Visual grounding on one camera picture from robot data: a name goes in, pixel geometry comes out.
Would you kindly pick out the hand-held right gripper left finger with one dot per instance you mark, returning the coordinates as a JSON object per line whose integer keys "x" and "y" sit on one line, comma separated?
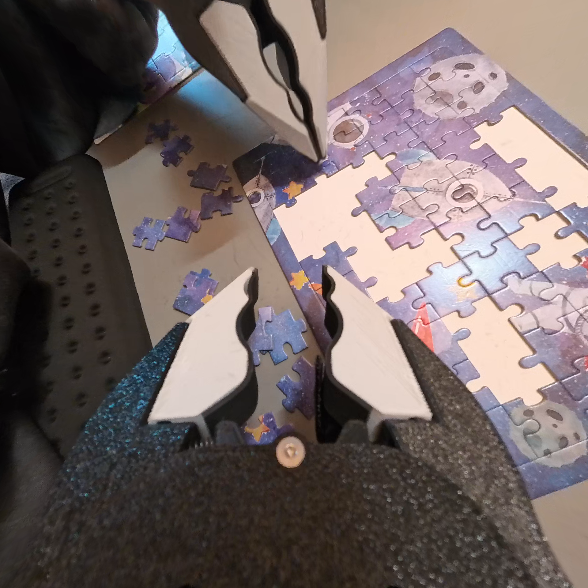
{"x": 202, "y": 372}

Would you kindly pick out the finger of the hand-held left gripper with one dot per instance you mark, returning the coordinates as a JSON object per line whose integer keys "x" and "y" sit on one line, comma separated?
{"x": 239, "y": 59}
{"x": 312, "y": 55}

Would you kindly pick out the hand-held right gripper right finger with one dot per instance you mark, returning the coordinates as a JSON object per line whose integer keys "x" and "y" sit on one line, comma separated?
{"x": 376, "y": 372}

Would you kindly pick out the puzzle pieces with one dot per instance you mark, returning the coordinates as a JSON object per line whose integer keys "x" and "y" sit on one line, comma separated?
{"x": 213, "y": 177}

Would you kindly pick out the space puzzle board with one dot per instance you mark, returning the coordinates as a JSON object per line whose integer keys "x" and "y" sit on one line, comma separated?
{"x": 528, "y": 92}

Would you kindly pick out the person's left forearm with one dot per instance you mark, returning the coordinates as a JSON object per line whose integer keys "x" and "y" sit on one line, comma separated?
{"x": 69, "y": 46}

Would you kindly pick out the grey desk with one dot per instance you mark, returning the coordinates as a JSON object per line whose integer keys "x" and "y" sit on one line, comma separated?
{"x": 505, "y": 36}

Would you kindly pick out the colourful cartoon puzzle board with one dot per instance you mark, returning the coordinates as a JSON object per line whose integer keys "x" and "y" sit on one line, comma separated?
{"x": 170, "y": 69}

